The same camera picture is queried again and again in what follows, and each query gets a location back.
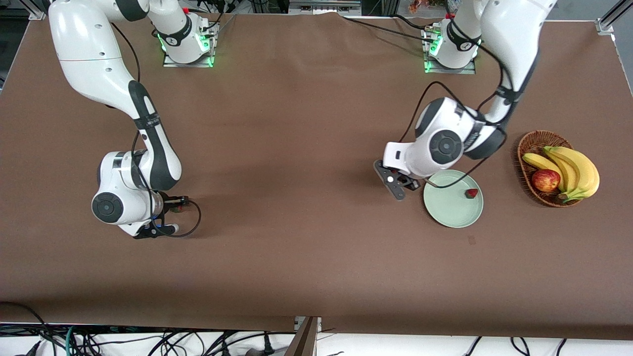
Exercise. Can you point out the yellow banana bunch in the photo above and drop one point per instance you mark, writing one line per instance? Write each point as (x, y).
(583, 173)

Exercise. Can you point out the brown table cover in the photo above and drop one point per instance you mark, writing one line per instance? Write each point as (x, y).
(316, 148)

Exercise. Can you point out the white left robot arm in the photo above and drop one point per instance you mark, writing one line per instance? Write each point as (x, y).
(514, 29)

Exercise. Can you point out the brown wicker basket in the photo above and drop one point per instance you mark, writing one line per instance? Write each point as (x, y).
(525, 168)

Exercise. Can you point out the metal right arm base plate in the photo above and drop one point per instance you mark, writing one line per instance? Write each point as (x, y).
(170, 63)

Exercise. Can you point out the aluminium frame rail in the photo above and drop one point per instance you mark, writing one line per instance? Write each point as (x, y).
(321, 7)

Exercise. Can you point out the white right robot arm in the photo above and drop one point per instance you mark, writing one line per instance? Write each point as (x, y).
(89, 49)

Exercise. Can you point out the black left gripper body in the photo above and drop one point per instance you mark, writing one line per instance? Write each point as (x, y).
(414, 183)

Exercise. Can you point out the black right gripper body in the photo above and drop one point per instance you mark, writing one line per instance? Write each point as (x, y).
(168, 202)

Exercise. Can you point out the wooden post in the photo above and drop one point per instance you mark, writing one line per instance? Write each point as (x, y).
(304, 341)

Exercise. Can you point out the pale green round plate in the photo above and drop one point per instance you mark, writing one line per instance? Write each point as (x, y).
(452, 207)

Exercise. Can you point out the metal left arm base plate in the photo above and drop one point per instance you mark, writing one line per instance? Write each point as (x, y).
(450, 70)

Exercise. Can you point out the red apple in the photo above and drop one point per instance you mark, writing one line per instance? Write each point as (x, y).
(545, 180)

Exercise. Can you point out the metal bracket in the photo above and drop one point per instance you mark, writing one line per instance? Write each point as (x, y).
(298, 324)

